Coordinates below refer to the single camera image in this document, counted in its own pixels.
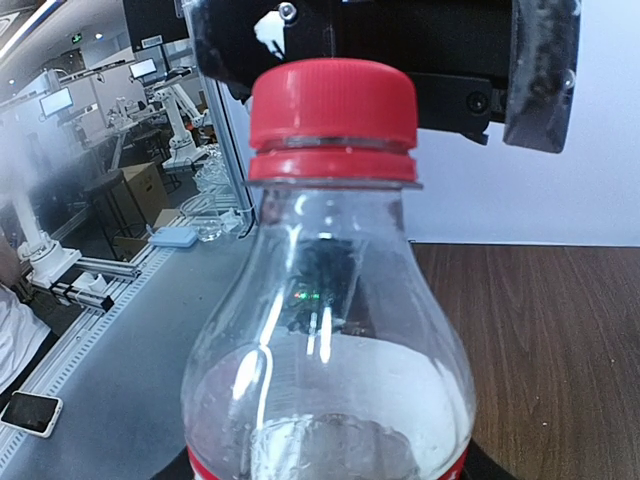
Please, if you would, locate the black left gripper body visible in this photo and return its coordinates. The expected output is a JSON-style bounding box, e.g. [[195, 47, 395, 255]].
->
[[183, 0, 512, 144]]

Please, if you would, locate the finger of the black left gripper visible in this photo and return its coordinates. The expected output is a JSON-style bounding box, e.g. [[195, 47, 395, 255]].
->
[[503, 0, 582, 153]]

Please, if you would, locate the red bottle cap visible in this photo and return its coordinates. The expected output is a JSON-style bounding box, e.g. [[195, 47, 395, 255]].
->
[[249, 58, 418, 183]]

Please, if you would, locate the clear bottle red label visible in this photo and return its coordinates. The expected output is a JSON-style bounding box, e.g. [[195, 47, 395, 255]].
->
[[181, 180, 476, 479]]

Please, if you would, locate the cardboard box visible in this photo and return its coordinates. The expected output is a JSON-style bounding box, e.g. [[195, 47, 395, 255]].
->
[[117, 162, 169, 226]]

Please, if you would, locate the light blue box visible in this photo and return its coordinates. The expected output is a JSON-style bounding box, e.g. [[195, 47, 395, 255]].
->
[[148, 226, 198, 248]]

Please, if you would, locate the black stool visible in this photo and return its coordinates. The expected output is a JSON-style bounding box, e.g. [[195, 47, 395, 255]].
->
[[84, 169, 148, 260]]

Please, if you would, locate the person in white shirt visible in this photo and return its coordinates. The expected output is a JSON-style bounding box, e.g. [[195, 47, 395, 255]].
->
[[1, 235, 58, 409]]

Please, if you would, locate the white smartphone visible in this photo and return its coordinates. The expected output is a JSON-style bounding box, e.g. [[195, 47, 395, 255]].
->
[[1, 391, 64, 439]]

